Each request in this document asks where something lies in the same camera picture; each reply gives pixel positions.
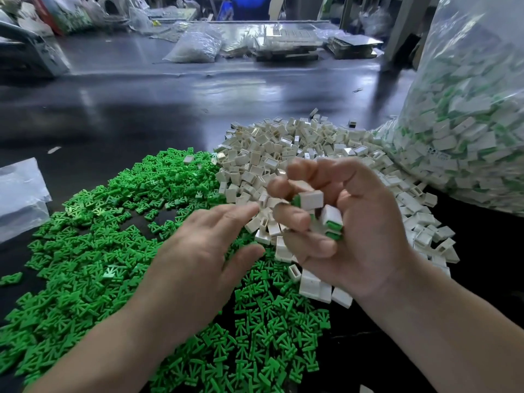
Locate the pile of green plastic clips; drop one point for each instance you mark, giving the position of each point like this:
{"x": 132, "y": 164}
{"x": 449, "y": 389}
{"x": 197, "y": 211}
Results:
{"x": 74, "y": 245}

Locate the small green plastic part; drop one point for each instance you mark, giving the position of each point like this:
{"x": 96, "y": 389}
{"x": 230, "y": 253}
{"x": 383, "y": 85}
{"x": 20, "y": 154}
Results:
{"x": 10, "y": 278}

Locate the stack of clear flat bags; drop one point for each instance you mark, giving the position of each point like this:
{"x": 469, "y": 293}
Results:
{"x": 23, "y": 199}

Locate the grey heat sealer machine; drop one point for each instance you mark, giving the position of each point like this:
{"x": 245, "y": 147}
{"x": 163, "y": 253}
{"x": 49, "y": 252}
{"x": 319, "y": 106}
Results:
{"x": 33, "y": 49}

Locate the pile of white plastic caps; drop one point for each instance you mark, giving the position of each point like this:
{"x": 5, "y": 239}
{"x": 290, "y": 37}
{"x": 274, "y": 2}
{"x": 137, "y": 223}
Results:
{"x": 254, "y": 155}

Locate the person's right hand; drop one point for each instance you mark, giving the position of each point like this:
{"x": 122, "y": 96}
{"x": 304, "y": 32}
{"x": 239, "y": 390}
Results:
{"x": 364, "y": 225}

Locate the blue crate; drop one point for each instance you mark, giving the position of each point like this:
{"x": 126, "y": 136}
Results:
{"x": 249, "y": 2}

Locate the grey metal slanted post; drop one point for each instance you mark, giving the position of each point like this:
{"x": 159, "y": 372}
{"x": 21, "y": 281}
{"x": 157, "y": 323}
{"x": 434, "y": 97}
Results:
{"x": 407, "y": 25}

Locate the green and white assembled part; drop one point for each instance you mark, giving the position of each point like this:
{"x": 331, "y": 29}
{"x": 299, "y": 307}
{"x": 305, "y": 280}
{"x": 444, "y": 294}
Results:
{"x": 331, "y": 221}
{"x": 309, "y": 199}

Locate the person's left hand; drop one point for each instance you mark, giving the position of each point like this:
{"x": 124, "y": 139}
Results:
{"x": 192, "y": 274}

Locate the small clear bag of parts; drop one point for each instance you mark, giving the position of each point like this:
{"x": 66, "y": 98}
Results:
{"x": 193, "y": 47}

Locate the clear plastic bag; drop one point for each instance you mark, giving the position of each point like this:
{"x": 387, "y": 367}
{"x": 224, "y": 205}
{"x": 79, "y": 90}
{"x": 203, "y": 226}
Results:
{"x": 471, "y": 127}

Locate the person's left forearm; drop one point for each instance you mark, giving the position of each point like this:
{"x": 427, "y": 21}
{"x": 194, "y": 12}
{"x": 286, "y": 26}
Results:
{"x": 86, "y": 364}

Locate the dark flat tray stack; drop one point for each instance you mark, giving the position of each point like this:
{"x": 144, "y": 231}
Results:
{"x": 354, "y": 46}

